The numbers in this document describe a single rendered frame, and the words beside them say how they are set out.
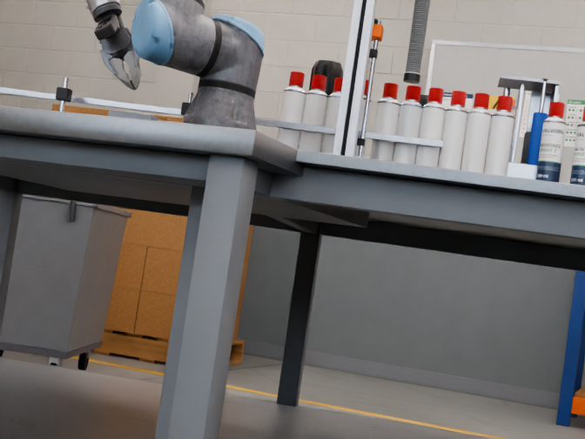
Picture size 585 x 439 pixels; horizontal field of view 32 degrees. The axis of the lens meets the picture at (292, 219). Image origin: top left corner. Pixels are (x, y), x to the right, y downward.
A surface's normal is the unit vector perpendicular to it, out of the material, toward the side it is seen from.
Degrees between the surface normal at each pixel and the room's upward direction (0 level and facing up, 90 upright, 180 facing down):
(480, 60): 90
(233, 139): 90
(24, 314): 94
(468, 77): 90
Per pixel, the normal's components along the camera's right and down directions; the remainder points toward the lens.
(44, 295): -0.03, 0.01
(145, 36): -0.83, -0.07
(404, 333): -0.33, -0.10
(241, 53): 0.52, 0.04
